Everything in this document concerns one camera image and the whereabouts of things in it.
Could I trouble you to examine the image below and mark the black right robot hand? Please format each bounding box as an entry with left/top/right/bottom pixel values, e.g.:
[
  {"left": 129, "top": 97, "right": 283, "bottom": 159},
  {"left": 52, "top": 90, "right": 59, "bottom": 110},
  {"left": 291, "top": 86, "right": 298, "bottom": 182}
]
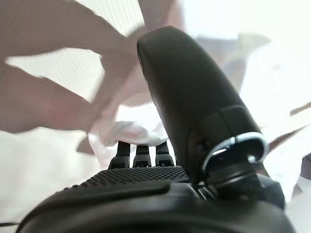
[{"left": 17, "top": 26, "right": 297, "bottom": 233}]

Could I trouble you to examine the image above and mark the white garment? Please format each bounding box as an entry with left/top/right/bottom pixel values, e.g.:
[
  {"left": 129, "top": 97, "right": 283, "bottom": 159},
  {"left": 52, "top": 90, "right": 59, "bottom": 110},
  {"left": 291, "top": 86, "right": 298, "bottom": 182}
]
[{"left": 0, "top": 0, "right": 311, "bottom": 224}]

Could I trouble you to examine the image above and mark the bed with grey sheet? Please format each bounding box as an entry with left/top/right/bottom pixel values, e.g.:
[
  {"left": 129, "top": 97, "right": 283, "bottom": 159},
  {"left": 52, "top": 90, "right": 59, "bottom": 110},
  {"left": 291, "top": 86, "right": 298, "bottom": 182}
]
[{"left": 0, "top": 0, "right": 185, "bottom": 156}]

